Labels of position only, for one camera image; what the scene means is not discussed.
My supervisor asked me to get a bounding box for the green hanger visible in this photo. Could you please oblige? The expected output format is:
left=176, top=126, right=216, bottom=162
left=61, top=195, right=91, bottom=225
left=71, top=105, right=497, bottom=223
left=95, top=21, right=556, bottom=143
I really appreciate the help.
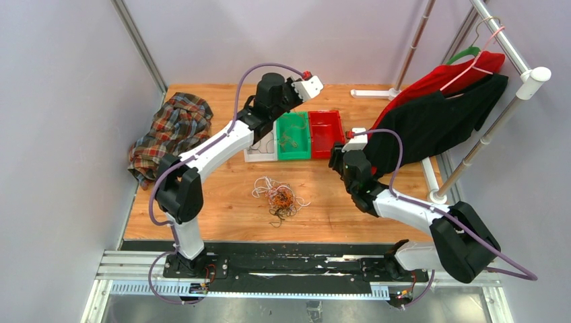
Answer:
left=445, top=46, right=481, bottom=65

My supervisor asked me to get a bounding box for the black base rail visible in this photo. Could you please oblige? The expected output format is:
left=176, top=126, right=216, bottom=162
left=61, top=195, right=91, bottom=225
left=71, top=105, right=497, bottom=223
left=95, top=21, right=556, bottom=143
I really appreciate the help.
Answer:
left=162, top=242, right=430, bottom=295

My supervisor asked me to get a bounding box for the orange cable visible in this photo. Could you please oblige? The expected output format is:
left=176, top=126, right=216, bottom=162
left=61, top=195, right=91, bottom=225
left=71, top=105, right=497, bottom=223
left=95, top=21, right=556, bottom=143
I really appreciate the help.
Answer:
left=278, top=118, right=308, bottom=150

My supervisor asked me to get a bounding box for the pink hanger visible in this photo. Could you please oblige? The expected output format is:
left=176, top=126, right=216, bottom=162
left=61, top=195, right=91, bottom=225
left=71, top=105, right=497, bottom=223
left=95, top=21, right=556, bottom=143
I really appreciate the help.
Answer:
left=440, top=24, right=505, bottom=92

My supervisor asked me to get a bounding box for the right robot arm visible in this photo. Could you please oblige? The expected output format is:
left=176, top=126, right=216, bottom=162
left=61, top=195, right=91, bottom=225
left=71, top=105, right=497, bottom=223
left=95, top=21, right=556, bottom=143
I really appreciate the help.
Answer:
left=329, top=143, right=501, bottom=283

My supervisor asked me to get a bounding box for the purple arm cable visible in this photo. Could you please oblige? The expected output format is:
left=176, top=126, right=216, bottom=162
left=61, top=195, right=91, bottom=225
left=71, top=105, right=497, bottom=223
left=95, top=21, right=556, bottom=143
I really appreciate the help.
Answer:
left=147, top=63, right=306, bottom=306
left=349, top=129, right=539, bottom=282

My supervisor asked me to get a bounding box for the green bin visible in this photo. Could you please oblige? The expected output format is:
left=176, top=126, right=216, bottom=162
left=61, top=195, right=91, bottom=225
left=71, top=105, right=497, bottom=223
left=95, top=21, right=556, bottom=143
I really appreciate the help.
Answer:
left=275, top=112, right=311, bottom=161

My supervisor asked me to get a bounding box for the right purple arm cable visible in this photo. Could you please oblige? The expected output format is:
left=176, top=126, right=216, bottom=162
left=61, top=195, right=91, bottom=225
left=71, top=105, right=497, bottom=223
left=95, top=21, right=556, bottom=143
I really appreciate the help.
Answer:
left=349, top=129, right=539, bottom=282

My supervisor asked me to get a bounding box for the red garment on hanger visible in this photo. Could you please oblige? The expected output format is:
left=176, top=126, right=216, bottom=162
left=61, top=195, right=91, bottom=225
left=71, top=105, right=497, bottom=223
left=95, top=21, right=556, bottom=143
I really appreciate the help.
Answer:
left=372, top=50, right=506, bottom=129

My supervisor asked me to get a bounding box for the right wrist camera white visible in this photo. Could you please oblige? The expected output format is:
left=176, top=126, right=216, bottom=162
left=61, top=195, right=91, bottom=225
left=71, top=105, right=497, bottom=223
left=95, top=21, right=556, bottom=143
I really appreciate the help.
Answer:
left=342, top=134, right=368, bottom=152

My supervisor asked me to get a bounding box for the white bin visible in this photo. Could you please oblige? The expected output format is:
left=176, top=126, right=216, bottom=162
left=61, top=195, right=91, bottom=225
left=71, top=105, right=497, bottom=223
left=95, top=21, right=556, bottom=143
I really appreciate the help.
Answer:
left=243, top=131, right=278, bottom=163

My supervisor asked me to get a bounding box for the black cable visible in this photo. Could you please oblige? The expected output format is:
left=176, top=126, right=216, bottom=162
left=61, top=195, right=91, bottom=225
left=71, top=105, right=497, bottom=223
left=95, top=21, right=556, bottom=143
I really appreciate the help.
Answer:
left=250, top=140, right=275, bottom=155

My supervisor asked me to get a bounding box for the black garment on hanger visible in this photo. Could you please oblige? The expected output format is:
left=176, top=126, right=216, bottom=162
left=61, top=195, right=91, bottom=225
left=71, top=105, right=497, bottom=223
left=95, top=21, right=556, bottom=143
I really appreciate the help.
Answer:
left=364, top=74, right=508, bottom=177

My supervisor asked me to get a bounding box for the plaid cloth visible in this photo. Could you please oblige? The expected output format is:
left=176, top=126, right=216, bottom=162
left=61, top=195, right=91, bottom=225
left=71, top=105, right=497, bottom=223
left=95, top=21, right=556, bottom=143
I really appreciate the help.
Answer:
left=127, top=92, right=213, bottom=190

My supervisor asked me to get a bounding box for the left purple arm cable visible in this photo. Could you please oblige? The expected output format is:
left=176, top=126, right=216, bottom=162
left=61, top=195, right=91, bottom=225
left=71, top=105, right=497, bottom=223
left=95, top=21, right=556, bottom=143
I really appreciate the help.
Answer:
left=147, top=63, right=306, bottom=306

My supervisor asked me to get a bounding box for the cable pile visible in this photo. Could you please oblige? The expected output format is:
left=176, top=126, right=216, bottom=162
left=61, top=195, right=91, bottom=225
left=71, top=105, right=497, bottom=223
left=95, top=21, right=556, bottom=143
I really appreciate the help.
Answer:
left=251, top=176, right=311, bottom=228

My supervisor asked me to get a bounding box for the red bin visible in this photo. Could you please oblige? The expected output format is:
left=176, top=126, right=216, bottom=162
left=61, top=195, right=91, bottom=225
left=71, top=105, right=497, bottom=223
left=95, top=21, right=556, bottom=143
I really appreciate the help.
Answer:
left=308, top=110, right=345, bottom=159

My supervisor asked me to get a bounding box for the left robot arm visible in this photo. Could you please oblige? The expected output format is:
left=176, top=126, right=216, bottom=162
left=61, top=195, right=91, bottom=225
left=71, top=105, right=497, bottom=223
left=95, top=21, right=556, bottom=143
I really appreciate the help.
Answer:
left=154, top=72, right=323, bottom=278

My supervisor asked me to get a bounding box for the clothes rack metal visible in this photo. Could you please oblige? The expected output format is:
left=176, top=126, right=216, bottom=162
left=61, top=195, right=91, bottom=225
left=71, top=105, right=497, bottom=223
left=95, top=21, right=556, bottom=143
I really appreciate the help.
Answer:
left=349, top=0, right=553, bottom=206

